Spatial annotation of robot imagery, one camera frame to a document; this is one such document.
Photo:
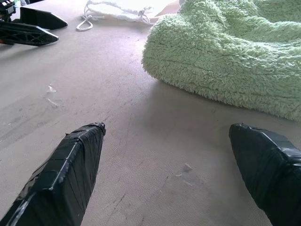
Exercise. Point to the light green fluffy towel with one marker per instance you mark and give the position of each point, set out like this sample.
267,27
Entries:
223,54

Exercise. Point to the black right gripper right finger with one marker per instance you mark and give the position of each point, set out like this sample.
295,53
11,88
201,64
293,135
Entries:
270,164

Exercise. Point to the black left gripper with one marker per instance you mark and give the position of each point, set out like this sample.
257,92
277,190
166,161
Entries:
6,8

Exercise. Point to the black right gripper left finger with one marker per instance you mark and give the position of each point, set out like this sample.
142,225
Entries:
63,183

